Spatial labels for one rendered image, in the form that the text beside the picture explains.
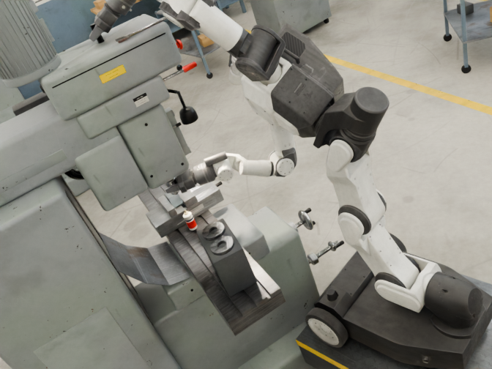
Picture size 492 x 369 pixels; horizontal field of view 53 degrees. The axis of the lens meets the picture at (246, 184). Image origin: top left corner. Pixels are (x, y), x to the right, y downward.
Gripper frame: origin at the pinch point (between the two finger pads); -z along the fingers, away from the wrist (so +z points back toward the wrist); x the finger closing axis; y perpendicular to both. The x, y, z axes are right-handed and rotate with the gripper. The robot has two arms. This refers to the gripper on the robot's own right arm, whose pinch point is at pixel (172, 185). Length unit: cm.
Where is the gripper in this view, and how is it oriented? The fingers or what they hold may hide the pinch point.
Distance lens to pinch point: 212.0
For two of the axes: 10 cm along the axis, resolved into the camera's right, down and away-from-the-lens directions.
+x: 1.7, 5.3, -8.3
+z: 9.4, -3.5, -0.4
